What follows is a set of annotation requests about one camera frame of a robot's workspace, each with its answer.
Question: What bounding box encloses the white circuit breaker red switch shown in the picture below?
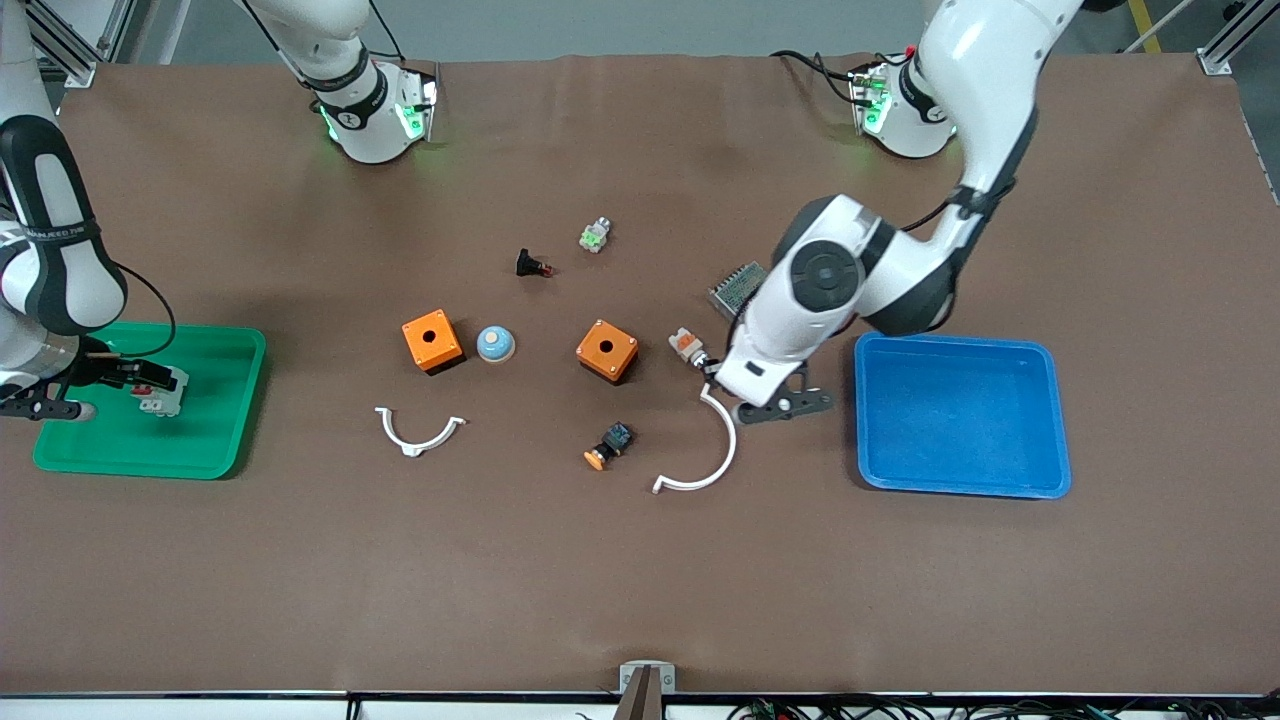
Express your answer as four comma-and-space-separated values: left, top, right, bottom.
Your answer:
138, 366, 190, 419

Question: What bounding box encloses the red pushbutton white orange body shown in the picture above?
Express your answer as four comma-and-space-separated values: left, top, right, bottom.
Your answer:
668, 326, 713, 373

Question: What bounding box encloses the green plastic tray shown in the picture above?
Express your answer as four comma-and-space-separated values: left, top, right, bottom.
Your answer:
32, 321, 267, 481

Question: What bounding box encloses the large white half-round clamp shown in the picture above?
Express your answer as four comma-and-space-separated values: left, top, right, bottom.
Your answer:
652, 383, 739, 496

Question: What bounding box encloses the orange button box black base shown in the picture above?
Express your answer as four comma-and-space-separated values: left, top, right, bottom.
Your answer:
576, 319, 640, 386
402, 309, 466, 376

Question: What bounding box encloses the orange mushroom pushbutton blue body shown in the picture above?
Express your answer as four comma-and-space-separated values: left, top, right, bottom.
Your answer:
583, 421, 635, 472

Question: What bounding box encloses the brown table mat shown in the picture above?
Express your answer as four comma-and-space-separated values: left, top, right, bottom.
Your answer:
0, 52, 1280, 698

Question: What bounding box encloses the blue plastic tray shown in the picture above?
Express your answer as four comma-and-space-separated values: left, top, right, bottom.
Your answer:
853, 333, 1073, 500

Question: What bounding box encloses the small white half-round clamp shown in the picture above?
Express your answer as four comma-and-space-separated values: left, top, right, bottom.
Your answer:
375, 405, 467, 459

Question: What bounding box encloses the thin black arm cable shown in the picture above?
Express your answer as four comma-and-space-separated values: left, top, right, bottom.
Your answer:
105, 262, 178, 359

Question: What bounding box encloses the grey metal bracket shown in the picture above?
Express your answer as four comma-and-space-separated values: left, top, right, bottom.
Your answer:
619, 660, 677, 720

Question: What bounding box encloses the aluminium frame profile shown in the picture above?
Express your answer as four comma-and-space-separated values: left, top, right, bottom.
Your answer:
1197, 0, 1280, 77
20, 0, 136, 89

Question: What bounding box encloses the black cable bundle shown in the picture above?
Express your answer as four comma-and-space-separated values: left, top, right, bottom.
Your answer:
730, 695, 1280, 720

